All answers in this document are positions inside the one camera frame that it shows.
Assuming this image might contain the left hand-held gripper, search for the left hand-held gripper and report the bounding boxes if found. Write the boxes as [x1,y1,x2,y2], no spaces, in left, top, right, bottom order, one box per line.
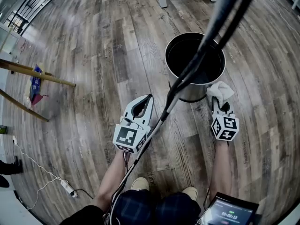
[112,94,155,154]

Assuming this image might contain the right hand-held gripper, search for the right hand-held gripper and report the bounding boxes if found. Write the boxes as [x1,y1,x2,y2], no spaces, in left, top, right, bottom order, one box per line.
[210,96,240,142]

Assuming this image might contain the white cloth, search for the white cloth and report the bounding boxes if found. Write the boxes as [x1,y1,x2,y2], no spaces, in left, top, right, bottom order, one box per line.
[206,81,235,105]

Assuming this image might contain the metal trash bin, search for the metal trash bin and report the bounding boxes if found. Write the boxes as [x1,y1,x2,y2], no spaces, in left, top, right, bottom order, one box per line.
[165,32,226,103]

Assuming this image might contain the person's right forearm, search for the person's right forearm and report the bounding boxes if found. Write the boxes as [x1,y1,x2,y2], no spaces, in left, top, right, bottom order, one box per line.
[208,139,237,201]

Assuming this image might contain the person's left forearm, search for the person's left forearm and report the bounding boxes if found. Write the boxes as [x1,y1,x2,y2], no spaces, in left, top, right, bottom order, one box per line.
[90,150,128,212]

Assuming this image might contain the person's left shoe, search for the person's left shoe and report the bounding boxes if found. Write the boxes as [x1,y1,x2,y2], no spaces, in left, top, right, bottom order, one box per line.
[130,177,150,192]

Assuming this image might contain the person's shoe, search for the person's shoe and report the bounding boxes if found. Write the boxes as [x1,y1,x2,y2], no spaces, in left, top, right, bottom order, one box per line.
[130,177,150,192]
[181,187,198,201]

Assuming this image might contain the person's right shoe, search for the person's right shoe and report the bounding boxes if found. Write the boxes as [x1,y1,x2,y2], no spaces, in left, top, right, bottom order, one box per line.
[181,187,198,201]

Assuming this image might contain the person's left leg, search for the person's left leg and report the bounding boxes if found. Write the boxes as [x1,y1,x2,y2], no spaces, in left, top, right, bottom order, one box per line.
[112,189,162,225]

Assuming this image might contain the person's leg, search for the person's leg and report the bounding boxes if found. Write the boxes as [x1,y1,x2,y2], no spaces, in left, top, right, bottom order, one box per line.
[154,192,202,225]
[112,189,162,225]

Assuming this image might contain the colourful items under table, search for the colourful items under table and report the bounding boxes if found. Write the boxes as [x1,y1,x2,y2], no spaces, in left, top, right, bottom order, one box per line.
[30,94,49,106]

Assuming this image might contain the white power strip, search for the white power strip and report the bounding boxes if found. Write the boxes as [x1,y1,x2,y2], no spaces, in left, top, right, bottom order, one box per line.
[60,180,78,198]

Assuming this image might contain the black phone with screen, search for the black phone with screen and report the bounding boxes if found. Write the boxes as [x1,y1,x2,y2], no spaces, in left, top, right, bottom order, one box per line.
[196,192,260,225]

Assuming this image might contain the blue packet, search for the blue packet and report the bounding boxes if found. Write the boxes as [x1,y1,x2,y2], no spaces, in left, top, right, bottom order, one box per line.
[30,64,43,97]

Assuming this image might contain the person's right leg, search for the person's right leg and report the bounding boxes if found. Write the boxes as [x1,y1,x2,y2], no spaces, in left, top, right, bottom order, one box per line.
[154,192,202,225]

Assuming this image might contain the pale plastic bag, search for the pale plastic bag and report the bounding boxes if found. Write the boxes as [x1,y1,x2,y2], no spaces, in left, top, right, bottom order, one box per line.
[23,95,32,110]

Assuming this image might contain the person's black shirt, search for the person's black shirt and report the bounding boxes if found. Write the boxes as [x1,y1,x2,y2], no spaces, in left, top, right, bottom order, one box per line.
[58,204,105,225]

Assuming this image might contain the round yellow table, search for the round yellow table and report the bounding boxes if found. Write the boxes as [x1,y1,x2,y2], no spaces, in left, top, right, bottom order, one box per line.
[0,59,77,123]

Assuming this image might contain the black metal railing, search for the black metal railing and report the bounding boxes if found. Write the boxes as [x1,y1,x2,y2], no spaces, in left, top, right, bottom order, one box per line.
[4,0,71,36]

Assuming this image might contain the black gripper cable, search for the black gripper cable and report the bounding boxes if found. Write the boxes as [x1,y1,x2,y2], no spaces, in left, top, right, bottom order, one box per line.
[123,151,132,175]

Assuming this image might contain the black cable bundle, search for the black cable bundle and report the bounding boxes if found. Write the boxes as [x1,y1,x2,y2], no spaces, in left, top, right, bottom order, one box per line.
[104,0,261,225]

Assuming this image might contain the white floor cable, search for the white floor cable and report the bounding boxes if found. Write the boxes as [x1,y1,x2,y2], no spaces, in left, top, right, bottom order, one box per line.
[262,0,300,34]

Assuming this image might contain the white power cable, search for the white power cable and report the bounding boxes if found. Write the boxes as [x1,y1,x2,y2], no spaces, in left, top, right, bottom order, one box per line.
[13,139,63,210]

